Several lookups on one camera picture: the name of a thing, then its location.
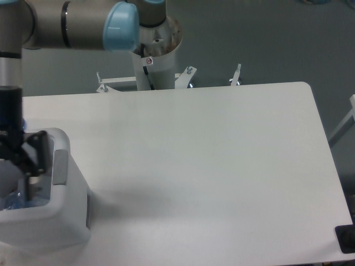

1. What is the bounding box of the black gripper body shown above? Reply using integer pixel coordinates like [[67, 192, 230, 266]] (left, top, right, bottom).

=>
[[1, 86, 24, 163]]

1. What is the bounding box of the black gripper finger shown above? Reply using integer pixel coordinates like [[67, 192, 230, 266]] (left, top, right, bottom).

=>
[[16, 130, 48, 201]]

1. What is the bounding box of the clear plastic water bottle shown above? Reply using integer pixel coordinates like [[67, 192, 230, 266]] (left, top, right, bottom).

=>
[[1, 191, 49, 211]]

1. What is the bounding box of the white plastic wrapper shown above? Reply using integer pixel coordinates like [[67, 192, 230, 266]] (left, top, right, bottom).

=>
[[30, 176, 52, 200]]

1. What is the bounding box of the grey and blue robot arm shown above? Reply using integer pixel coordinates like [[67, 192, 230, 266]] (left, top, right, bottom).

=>
[[1, 1, 166, 201]]

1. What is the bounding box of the white plastic trash can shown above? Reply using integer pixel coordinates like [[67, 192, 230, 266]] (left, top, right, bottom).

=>
[[1, 128, 92, 249]]

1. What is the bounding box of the blue labelled bottle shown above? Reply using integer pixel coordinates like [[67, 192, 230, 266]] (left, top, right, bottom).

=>
[[22, 119, 27, 131]]

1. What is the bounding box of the black clamp at table edge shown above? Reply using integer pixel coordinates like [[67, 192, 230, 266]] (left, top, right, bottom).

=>
[[335, 224, 354, 254]]

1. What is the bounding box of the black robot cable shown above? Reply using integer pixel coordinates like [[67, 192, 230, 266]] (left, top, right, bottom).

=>
[[140, 43, 156, 90]]

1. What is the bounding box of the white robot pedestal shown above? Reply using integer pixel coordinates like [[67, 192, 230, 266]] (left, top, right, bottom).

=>
[[95, 15, 242, 94]]

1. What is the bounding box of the white metal frame right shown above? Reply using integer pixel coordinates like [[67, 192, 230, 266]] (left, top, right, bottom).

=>
[[328, 95, 354, 148]]

